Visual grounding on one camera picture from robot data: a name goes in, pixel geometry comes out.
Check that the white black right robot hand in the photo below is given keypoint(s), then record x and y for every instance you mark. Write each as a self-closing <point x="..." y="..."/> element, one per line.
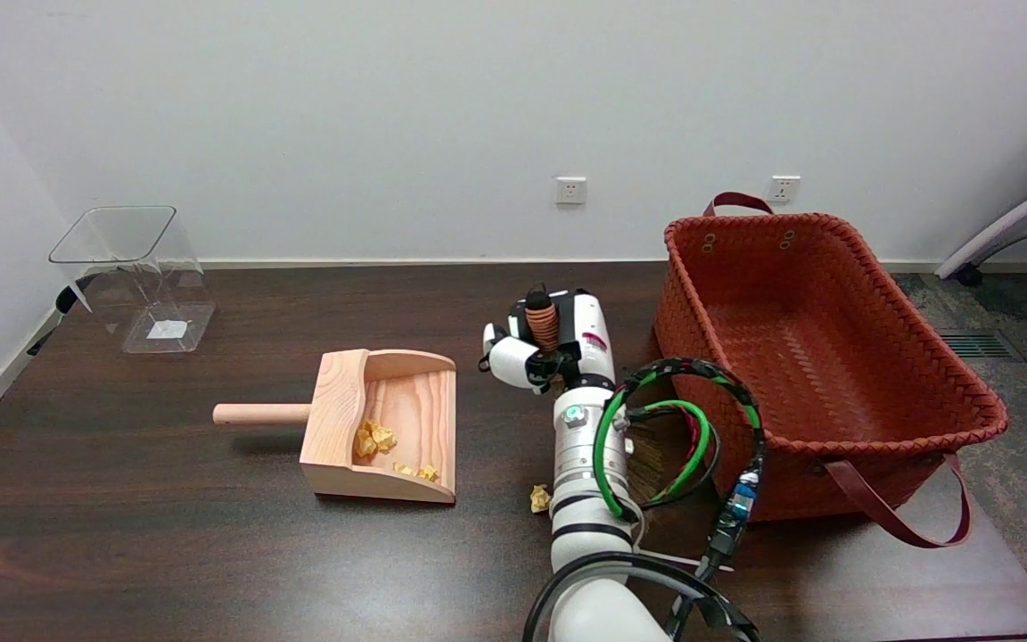
<point x="589" y="330"/>

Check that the brown straw hand broom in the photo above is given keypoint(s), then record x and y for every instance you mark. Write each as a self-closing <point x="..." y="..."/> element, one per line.
<point x="542" y="325"/>

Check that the light wooden dustpan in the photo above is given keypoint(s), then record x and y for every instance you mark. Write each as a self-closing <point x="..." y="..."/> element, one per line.
<point x="335" y="419"/>

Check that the red woven basket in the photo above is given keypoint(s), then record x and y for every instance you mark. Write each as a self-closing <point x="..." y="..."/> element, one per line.
<point x="834" y="357"/>

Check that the white zip tie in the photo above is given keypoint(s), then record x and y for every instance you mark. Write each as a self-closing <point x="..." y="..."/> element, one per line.
<point x="683" y="562"/>

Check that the metal floor vent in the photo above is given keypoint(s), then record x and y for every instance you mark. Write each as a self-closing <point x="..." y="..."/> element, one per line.
<point x="977" y="344"/>

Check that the grey office chair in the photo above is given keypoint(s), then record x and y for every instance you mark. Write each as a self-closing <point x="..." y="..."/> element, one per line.
<point x="1013" y="218"/>

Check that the clear plastic container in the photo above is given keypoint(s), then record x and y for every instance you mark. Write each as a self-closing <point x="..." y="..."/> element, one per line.
<point x="135" y="267"/>

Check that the white wall socket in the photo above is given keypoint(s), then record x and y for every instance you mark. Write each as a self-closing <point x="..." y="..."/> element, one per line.
<point x="784" y="188"/>
<point x="571" y="190"/>

